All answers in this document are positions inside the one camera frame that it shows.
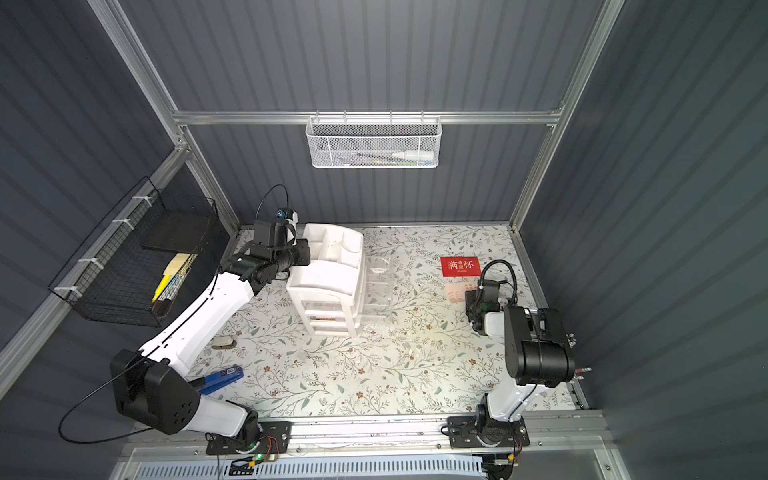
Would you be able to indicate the black notebook in basket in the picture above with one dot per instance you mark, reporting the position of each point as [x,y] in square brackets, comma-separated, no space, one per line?
[177,232]

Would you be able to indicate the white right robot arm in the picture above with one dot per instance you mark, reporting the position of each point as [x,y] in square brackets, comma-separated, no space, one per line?
[537,350]

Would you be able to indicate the yellow sticky notes pad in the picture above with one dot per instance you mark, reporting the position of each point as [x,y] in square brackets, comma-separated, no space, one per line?
[176,264]

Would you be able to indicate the white wire mesh basket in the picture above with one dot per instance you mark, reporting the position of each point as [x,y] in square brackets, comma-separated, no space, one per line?
[368,142]

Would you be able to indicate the small metal tape dispenser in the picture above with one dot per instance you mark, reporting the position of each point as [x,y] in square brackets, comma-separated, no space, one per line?
[223,342]

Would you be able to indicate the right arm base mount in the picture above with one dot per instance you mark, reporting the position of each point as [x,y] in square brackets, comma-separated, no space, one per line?
[468,432]

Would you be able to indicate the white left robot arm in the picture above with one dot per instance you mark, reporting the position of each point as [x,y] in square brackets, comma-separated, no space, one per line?
[150,384]

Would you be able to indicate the white plastic drawer organizer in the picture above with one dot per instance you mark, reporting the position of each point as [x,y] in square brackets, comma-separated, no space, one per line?
[328,292]

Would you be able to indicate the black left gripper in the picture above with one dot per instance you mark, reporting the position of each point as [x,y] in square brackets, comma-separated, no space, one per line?
[297,253]

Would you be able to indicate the white marker in basket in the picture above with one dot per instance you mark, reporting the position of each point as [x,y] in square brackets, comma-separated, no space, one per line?
[415,156]

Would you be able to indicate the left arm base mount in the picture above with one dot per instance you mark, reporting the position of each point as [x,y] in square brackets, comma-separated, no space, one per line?
[255,438]

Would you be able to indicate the red postcard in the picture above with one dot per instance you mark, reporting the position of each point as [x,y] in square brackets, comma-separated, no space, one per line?
[460,267]

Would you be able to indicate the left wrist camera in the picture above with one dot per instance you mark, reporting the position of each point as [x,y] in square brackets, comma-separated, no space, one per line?
[290,217]

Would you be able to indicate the pink good luck postcard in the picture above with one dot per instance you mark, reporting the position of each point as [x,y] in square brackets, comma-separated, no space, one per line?
[455,291]

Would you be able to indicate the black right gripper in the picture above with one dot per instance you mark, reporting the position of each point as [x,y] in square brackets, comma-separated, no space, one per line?
[474,303]

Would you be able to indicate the clear plastic drawer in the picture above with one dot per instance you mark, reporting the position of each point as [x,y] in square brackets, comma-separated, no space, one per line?
[378,298]

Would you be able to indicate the black wire wall basket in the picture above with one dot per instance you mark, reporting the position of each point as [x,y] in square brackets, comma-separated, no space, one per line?
[119,282]

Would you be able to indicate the white vented strip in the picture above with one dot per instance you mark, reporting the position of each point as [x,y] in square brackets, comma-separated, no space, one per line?
[403,467]

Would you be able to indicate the blue stapler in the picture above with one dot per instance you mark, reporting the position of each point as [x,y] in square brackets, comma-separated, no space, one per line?
[218,380]

